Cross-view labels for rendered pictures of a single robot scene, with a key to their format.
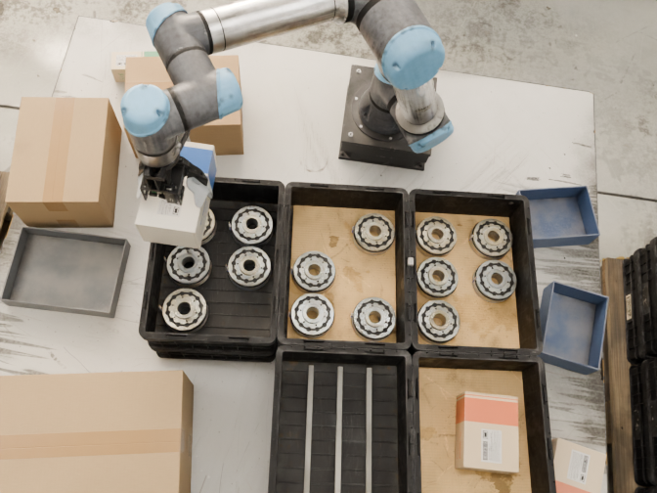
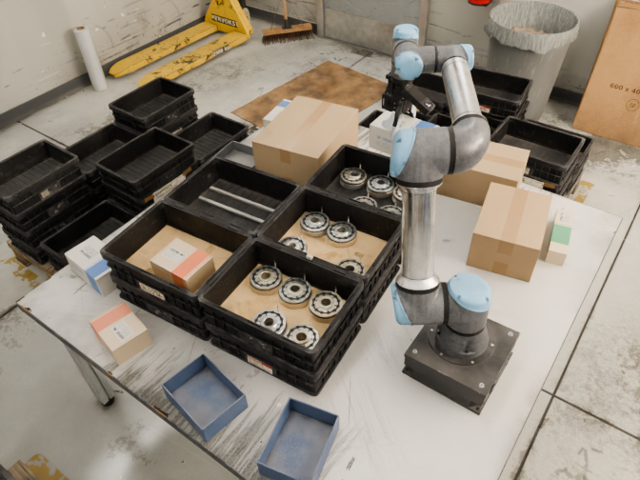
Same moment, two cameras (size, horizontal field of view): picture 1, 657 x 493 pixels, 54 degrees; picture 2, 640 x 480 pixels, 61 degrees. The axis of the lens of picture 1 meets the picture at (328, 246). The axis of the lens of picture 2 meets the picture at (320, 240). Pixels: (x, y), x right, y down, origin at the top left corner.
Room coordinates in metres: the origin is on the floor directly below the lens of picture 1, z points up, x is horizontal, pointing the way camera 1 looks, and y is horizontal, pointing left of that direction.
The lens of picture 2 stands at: (1.36, -1.05, 2.13)
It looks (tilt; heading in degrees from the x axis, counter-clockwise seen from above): 44 degrees down; 131
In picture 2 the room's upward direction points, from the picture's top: 2 degrees counter-clockwise
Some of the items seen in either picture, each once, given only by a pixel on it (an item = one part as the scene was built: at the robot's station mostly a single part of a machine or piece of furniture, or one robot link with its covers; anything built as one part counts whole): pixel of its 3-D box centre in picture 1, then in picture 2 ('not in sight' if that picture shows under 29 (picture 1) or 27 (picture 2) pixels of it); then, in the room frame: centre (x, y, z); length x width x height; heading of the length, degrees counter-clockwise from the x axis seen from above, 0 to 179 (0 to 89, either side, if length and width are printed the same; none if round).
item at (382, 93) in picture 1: (397, 78); (465, 301); (1.03, -0.09, 0.97); 0.13 x 0.12 x 0.14; 38
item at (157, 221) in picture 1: (178, 193); (403, 136); (0.54, 0.33, 1.09); 0.20 x 0.12 x 0.09; 4
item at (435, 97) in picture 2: not in sight; (422, 109); (-0.14, 1.69, 0.31); 0.40 x 0.30 x 0.34; 4
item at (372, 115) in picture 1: (388, 101); (463, 328); (1.04, -0.08, 0.85); 0.15 x 0.15 x 0.10
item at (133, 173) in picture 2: not in sight; (155, 189); (-0.78, 0.09, 0.37); 0.40 x 0.30 x 0.45; 94
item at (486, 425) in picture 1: (486, 432); (183, 266); (0.22, -0.43, 0.87); 0.16 x 0.12 x 0.07; 6
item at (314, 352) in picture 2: (471, 270); (281, 292); (0.58, -0.34, 0.92); 0.40 x 0.30 x 0.02; 9
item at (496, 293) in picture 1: (496, 279); (269, 323); (0.59, -0.42, 0.86); 0.10 x 0.10 x 0.01
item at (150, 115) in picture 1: (151, 119); (405, 46); (0.52, 0.33, 1.41); 0.09 x 0.08 x 0.11; 128
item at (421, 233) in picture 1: (436, 235); (326, 303); (0.68, -0.26, 0.86); 0.10 x 0.10 x 0.01
